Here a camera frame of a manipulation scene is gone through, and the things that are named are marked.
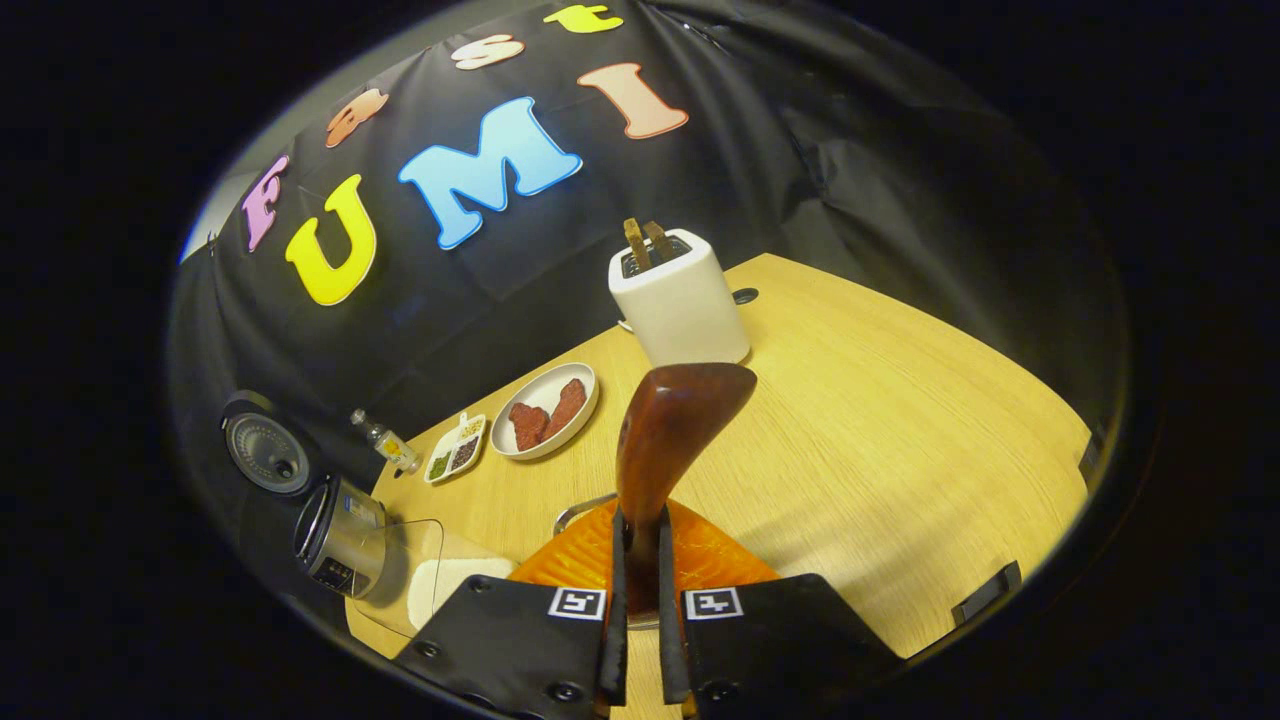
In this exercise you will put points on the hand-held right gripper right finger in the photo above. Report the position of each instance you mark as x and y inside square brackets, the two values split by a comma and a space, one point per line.
[672, 650]

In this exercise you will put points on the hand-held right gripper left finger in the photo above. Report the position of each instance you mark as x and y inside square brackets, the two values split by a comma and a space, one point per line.
[612, 640]

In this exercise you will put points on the white rice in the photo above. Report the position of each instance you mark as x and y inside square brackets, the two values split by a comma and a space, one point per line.
[450, 590]

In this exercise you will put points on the brown wooden spoon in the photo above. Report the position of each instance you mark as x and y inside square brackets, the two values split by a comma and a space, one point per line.
[670, 430]

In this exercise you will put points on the black silver rice cooker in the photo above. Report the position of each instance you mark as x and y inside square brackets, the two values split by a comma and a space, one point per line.
[345, 545]

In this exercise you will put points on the clear plastic rice box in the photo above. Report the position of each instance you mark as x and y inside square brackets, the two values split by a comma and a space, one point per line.
[400, 560]

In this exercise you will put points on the red meat piece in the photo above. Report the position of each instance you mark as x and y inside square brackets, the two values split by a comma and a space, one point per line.
[527, 427]
[566, 410]

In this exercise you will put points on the white divided condiment dish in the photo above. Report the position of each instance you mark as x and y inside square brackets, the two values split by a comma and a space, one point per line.
[455, 452]

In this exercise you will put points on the white round plate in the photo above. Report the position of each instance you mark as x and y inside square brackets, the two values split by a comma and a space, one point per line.
[545, 390]

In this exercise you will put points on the small glass bottle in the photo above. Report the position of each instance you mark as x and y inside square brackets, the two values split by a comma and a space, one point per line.
[395, 448]

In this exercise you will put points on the black table edge clip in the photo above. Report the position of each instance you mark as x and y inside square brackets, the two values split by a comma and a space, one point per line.
[1092, 458]
[985, 592]

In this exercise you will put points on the white toaster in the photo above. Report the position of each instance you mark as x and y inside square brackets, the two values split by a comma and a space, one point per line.
[690, 310]

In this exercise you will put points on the black table grommet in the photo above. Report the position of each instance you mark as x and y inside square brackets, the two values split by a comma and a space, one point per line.
[745, 296]

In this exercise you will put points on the brown toast slice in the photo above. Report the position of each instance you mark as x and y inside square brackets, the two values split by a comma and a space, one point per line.
[661, 242]
[637, 245]

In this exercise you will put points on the black backdrop cloth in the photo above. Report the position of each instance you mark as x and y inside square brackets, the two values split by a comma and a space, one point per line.
[850, 150]

